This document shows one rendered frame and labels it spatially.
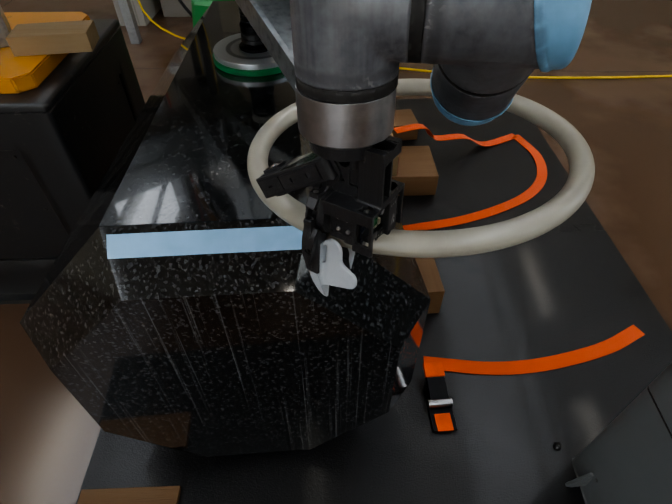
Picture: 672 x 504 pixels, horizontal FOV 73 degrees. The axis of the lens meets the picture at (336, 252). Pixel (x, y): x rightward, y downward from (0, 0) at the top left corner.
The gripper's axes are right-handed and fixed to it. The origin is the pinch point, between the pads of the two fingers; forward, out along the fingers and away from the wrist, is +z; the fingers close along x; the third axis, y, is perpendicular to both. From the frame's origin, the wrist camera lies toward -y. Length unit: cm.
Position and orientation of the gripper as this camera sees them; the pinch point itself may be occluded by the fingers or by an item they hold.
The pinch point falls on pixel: (332, 272)
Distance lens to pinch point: 57.5
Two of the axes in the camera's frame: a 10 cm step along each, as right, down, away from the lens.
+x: 5.3, -5.7, 6.2
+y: 8.5, 3.5, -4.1
